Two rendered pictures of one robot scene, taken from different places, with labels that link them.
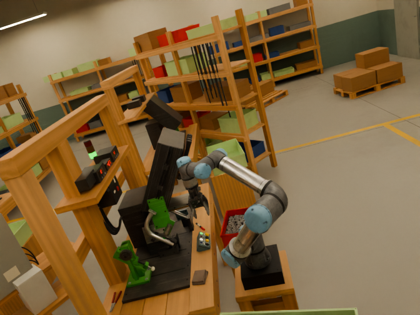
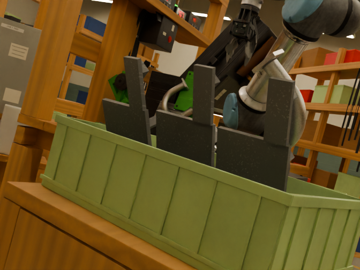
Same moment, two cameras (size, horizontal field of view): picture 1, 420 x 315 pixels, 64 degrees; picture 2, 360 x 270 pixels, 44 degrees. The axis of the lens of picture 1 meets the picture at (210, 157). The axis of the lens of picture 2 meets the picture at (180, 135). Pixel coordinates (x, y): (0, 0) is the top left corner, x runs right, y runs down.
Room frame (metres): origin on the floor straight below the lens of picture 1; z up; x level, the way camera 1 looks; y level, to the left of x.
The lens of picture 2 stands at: (-0.01, -0.34, 1.02)
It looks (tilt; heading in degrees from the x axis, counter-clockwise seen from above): 2 degrees down; 21
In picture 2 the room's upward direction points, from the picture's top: 15 degrees clockwise
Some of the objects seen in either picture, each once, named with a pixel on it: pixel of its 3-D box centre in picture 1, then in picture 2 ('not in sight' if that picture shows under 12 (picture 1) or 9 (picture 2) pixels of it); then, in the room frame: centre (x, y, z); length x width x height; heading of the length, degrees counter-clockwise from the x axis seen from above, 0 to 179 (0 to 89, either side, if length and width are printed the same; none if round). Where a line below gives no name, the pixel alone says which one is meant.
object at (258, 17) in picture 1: (262, 50); not in sight; (10.31, -2.46, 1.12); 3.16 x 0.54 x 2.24; 84
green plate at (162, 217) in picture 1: (159, 210); (194, 93); (2.07, 0.43, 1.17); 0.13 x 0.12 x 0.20; 175
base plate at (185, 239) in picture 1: (165, 239); not in sight; (2.15, 0.49, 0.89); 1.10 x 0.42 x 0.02; 175
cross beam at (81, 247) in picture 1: (100, 213); (133, 68); (2.18, 0.86, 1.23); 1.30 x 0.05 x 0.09; 175
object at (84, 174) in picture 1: (86, 180); not in sight; (1.87, 0.73, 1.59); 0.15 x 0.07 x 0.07; 175
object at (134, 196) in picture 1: (141, 215); (170, 109); (2.26, 0.62, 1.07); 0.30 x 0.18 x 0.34; 175
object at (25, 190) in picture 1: (102, 194); (150, 46); (2.17, 0.79, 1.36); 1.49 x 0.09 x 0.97; 175
